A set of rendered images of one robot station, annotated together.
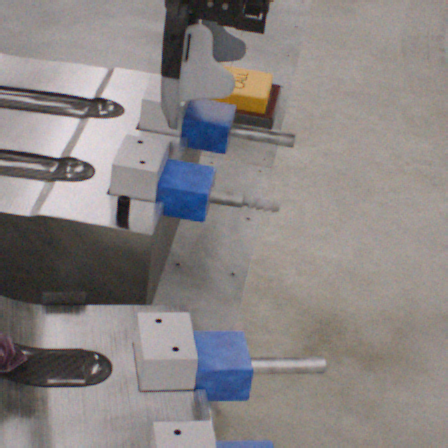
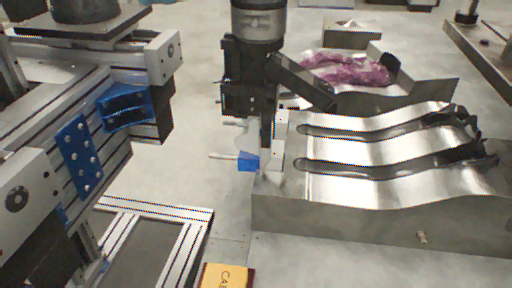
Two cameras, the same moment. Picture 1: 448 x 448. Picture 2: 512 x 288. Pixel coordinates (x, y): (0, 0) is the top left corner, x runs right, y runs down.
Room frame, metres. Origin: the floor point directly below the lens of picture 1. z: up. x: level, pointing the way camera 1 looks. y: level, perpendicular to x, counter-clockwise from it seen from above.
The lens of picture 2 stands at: (1.40, 0.08, 1.28)
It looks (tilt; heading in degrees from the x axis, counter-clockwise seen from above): 37 degrees down; 184
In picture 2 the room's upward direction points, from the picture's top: straight up
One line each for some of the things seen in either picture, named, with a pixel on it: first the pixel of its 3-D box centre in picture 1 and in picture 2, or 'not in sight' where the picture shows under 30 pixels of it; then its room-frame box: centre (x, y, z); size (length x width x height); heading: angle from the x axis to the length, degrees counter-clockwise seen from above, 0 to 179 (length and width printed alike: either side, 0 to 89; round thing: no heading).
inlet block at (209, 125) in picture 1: (219, 127); (245, 157); (0.93, 0.02, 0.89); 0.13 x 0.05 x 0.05; 86
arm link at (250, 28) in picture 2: not in sight; (258, 21); (0.93, 0.05, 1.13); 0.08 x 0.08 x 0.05
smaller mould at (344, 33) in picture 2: not in sight; (350, 33); (0.09, 0.33, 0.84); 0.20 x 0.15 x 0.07; 86
